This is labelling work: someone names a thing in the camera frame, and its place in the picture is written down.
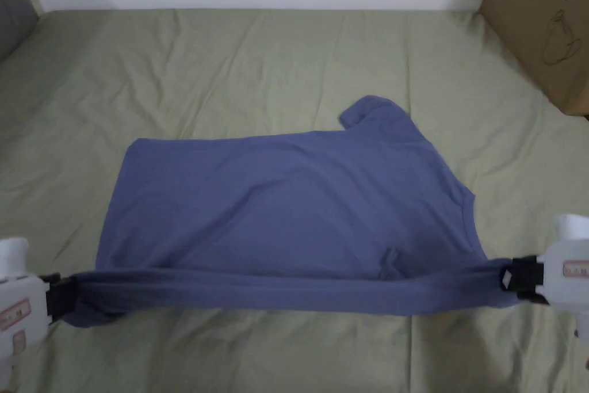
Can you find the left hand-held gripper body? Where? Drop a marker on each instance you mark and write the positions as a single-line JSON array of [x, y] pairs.
[[18, 314]]

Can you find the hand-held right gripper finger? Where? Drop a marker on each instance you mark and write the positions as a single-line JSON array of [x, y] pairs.
[[517, 279]]

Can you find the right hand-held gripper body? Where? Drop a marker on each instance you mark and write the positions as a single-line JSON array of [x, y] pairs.
[[568, 273]]

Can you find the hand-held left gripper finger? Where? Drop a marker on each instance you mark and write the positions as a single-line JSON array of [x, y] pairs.
[[63, 301]]

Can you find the blue shirt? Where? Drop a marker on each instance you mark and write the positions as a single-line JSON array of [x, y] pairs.
[[294, 199]]

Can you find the brown cardboard carton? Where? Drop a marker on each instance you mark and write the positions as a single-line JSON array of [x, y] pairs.
[[538, 6]]

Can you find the grey padded headboard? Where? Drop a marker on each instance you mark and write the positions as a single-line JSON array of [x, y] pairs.
[[13, 11]]

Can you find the bed with pale green sheet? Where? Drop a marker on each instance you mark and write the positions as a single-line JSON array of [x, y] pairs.
[[257, 52]]

